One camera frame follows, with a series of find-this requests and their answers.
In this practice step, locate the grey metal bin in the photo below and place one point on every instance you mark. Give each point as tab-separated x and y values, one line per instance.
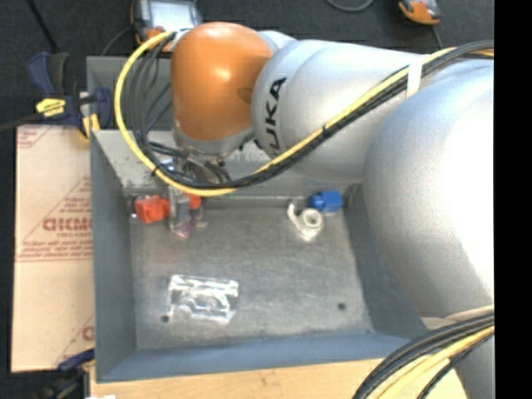
257	264

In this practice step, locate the clear plastic packet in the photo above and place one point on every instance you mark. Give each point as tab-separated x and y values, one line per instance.
203	299

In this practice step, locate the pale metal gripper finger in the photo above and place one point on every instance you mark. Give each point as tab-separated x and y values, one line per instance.
190	227
178	227

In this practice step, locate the red toy block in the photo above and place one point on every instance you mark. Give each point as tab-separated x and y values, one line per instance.
151	209

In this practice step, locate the brown cardboard board red print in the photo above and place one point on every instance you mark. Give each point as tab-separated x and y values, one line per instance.
50	264

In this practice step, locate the clear glass cup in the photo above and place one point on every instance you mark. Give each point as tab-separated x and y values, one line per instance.
309	221

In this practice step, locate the blue toy block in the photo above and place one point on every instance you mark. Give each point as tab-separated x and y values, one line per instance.
326	201

